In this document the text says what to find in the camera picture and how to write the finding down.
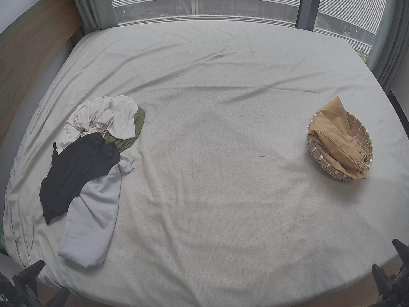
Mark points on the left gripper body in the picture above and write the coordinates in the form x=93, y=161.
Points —
x=16, y=296

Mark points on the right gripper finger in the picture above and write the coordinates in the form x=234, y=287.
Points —
x=382, y=278
x=401, y=249

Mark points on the cream garment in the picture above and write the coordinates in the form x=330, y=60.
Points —
x=121, y=117

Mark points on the round woven basket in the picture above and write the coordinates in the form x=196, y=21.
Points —
x=362, y=133

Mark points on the black garment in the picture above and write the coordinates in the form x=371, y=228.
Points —
x=80, y=165

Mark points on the grey-green curtain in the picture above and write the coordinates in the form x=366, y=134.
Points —
x=393, y=43
x=92, y=5

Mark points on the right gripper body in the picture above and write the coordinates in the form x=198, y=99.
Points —
x=399, y=289

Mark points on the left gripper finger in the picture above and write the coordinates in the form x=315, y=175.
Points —
x=30, y=272
x=59, y=297

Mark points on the tan shorts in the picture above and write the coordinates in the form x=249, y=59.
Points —
x=332, y=129

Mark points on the bed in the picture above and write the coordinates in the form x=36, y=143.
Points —
x=207, y=107

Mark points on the pale grey garment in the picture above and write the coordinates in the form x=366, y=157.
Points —
x=92, y=216

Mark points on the green garment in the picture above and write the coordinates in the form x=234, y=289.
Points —
x=140, y=120

